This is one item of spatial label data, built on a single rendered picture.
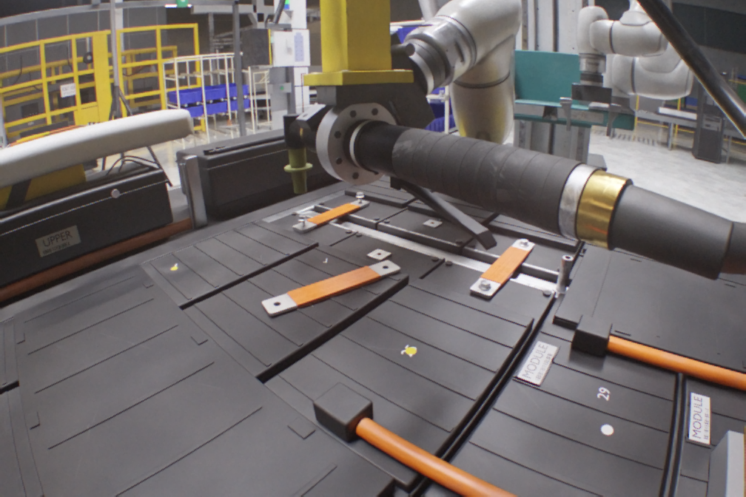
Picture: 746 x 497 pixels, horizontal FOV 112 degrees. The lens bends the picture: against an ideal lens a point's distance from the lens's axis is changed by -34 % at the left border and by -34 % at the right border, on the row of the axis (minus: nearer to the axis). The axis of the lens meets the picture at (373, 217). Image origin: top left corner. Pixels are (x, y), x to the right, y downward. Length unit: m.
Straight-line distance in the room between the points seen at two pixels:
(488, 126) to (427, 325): 0.39
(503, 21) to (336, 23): 0.28
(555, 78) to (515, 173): 1.43
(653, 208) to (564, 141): 1.55
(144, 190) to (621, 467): 0.62
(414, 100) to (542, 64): 1.21
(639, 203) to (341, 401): 0.20
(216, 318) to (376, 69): 0.28
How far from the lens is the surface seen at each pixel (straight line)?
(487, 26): 0.55
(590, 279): 0.44
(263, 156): 0.69
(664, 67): 1.44
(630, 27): 1.20
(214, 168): 0.64
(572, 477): 0.26
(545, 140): 1.76
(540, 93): 1.66
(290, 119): 0.52
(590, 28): 1.23
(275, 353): 0.32
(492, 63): 0.58
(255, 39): 3.05
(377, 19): 0.37
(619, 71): 1.49
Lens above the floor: 1.21
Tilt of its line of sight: 21 degrees down
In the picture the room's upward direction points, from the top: 1 degrees counter-clockwise
